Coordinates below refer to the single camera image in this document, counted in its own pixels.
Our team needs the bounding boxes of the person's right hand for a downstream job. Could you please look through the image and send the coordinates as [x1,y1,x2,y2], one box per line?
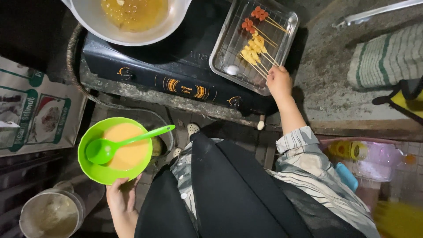
[266,65,293,100]

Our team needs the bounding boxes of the person's left hand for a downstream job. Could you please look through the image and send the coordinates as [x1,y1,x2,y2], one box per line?
[106,173,143,216]

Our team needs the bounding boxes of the yellow food skewer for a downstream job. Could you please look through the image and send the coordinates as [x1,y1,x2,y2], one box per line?
[240,50,269,80]
[241,46,275,71]
[248,31,281,67]

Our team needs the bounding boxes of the green plastic bowl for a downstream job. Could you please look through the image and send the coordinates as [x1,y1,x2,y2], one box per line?
[78,117,153,186]

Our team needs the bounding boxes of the red sausage skewer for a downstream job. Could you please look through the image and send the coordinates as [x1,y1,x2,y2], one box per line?
[241,18,278,49]
[250,6,288,33]

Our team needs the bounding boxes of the metal tray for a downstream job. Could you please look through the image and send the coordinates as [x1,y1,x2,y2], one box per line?
[209,0,300,97]

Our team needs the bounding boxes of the black gas stove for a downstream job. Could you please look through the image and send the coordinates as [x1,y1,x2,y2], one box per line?
[82,0,281,116]

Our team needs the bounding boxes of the yellow bottle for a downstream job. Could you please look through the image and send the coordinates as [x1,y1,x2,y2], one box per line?
[328,140,369,161]

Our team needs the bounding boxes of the metal tongs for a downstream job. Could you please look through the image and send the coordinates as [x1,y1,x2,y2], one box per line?
[332,0,423,29]

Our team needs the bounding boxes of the green striped cloth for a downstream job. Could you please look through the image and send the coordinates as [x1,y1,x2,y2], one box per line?
[347,22,423,90]

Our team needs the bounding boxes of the striped shirt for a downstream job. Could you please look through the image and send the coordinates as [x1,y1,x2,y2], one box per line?
[169,126,381,238]

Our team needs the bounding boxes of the blue plastic lid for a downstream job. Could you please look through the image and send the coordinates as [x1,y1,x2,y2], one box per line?
[334,162,359,193]

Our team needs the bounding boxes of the yellow black bag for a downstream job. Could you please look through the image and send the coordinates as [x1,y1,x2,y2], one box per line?
[372,77,423,126]

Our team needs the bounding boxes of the black apron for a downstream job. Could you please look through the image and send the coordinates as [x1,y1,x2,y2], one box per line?
[134,132,367,238]

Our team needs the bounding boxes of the pink basket with bottles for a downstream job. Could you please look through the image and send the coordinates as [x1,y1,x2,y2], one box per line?
[318,137,418,212]

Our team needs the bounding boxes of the white pot with oil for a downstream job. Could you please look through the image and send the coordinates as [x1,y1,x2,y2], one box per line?
[61,0,193,47]

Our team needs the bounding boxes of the orange batter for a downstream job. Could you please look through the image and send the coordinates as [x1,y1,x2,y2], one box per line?
[102,123,150,171]

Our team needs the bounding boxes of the green plastic spoon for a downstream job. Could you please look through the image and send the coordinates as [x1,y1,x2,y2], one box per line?
[85,124,176,165]

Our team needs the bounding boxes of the yellow plastic container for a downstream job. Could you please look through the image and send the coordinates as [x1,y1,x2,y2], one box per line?
[373,200,423,238]

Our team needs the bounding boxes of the printed paper banner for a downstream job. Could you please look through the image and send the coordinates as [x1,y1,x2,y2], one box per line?
[0,56,89,158]

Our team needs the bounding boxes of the metal canister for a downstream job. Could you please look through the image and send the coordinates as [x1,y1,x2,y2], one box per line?
[19,180,106,238]

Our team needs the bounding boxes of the metal wire rack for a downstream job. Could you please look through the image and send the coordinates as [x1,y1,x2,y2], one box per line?
[216,2,293,87]

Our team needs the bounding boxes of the braided gas hose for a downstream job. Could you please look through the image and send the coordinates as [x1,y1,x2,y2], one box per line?
[66,23,133,111]

